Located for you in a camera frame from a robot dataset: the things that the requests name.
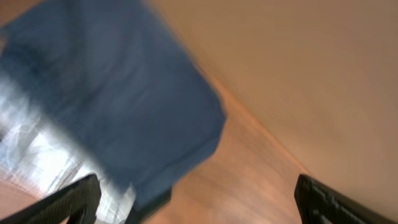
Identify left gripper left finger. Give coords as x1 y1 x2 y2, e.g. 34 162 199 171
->
1 174 101 224

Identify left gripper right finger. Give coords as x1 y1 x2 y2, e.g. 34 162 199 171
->
294 174 397 224

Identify dark blue shorts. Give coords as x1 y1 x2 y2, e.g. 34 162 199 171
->
1 0 225 208

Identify folded black garment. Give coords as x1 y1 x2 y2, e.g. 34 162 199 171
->
124 188 172 224

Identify folded light blue jeans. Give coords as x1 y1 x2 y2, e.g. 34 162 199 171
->
1 77 135 223

